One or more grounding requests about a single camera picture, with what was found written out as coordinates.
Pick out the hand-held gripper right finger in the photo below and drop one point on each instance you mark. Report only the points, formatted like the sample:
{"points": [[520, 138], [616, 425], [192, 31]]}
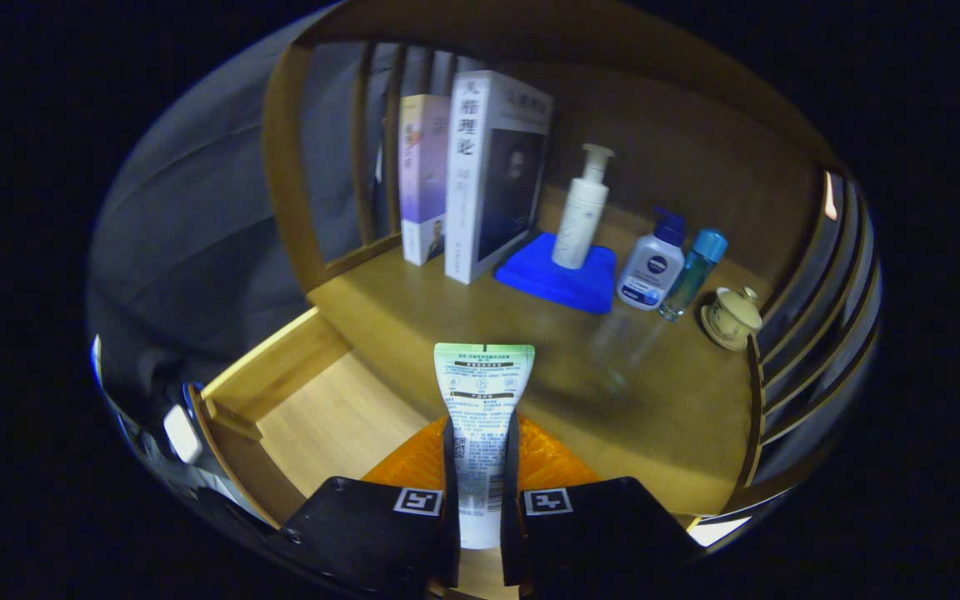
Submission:
{"points": [[511, 542]]}

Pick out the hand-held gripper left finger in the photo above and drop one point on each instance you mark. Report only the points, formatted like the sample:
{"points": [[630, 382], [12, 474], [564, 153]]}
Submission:
{"points": [[451, 542]]}

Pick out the white green squeeze tube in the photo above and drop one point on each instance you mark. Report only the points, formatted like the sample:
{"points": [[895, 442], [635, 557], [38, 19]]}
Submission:
{"points": [[480, 400]]}

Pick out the brown wooden drawer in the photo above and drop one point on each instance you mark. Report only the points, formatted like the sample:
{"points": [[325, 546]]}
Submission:
{"points": [[338, 417]]}

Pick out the wooden countertop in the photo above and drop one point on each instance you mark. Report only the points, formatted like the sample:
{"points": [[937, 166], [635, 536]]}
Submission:
{"points": [[613, 400]]}

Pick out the brown wooden cabinet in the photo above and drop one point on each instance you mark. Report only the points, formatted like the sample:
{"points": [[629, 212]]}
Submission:
{"points": [[680, 150]]}

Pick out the blue folded cloth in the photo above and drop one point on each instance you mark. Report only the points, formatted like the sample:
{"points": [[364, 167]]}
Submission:
{"points": [[563, 287]]}

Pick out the white plastic object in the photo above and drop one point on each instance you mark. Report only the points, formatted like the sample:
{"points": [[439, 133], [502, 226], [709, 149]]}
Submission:
{"points": [[182, 433]]}

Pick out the white bottle with blue cap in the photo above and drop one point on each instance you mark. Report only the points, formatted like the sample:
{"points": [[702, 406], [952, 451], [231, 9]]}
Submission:
{"points": [[651, 271]]}

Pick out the beige lidded teacup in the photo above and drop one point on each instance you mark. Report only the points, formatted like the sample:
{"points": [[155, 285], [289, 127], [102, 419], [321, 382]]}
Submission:
{"points": [[734, 315]]}

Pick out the slim teal bottle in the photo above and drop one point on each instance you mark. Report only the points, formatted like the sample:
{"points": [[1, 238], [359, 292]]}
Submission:
{"points": [[692, 271]]}

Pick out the white pump bottle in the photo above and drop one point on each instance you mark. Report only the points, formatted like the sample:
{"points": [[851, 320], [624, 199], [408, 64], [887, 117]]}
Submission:
{"points": [[580, 217]]}

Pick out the thick white book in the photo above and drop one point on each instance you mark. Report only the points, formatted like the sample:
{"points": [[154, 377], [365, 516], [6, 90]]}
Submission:
{"points": [[467, 167]]}

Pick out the purple white book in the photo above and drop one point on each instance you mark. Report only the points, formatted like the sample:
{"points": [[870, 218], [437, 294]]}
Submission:
{"points": [[423, 167]]}

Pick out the black backdrop cloth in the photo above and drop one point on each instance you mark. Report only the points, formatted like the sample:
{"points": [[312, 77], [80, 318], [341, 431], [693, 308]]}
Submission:
{"points": [[197, 250]]}

